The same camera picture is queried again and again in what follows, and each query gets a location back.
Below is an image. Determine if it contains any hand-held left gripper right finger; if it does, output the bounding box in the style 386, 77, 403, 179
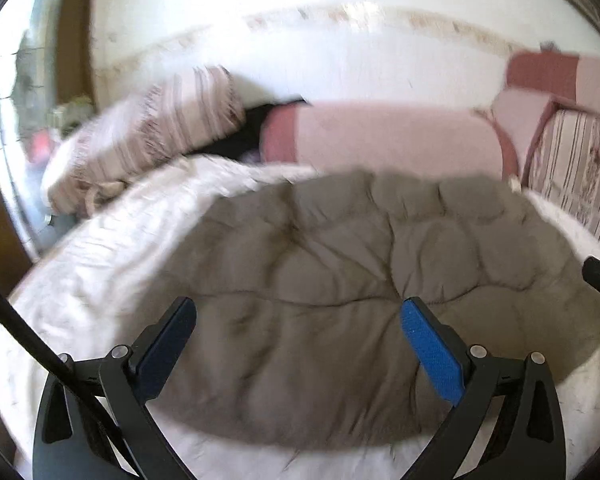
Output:
400, 297, 567, 480

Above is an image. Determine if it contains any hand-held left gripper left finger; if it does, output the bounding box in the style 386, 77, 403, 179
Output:
32, 296, 198, 480

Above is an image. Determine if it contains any olive hooded puffer jacket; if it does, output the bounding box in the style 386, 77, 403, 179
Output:
152, 170, 600, 448

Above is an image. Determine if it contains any white floral bed quilt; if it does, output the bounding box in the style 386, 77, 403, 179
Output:
0, 155, 600, 480

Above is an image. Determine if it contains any striped floral cushion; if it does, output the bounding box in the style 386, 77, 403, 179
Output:
522, 107, 600, 256

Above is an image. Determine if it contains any wooden wardrobe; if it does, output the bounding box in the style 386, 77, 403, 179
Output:
0, 25, 33, 331

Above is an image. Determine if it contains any pink and red cushion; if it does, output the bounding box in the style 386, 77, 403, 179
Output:
490, 52, 600, 136

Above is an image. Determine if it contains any striped floral pillow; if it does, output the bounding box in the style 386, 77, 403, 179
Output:
42, 65, 246, 211

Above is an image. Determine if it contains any black cloth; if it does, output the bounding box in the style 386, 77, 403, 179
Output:
200, 97, 311, 163

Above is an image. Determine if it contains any green floral cloth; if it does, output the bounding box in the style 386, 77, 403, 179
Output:
55, 100, 93, 131

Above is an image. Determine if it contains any black cable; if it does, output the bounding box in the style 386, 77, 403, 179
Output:
0, 265, 131, 480

